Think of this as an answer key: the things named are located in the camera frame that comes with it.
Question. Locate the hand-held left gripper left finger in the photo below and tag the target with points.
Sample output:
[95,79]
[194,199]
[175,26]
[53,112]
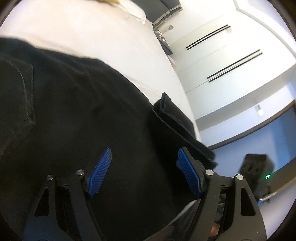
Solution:
[100,171]

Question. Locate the white wall switch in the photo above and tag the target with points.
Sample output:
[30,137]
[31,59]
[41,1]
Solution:
[260,112]

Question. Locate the white wardrobe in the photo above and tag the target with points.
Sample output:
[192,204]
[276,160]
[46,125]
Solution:
[231,34]

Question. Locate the dark grey nightstand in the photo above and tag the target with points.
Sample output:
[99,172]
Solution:
[166,47]

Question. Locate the black speaker box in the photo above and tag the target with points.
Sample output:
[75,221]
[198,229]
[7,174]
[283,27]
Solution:
[254,169]

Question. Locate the white pillow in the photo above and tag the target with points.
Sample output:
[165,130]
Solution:
[134,11]

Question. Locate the grey upholstered headboard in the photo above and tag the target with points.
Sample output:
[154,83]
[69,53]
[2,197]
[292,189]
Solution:
[159,9]

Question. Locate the red and white bin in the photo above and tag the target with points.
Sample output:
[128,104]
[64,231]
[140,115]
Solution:
[172,61]

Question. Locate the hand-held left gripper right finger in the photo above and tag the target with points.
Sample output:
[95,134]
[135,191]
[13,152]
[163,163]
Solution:
[189,173]

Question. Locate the yellow cushion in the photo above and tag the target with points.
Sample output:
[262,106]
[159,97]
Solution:
[108,1]

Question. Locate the black pants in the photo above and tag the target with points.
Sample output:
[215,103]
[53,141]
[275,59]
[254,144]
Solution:
[92,104]

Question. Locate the bed with white sheet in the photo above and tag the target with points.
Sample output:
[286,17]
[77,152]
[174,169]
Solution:
[104,34]

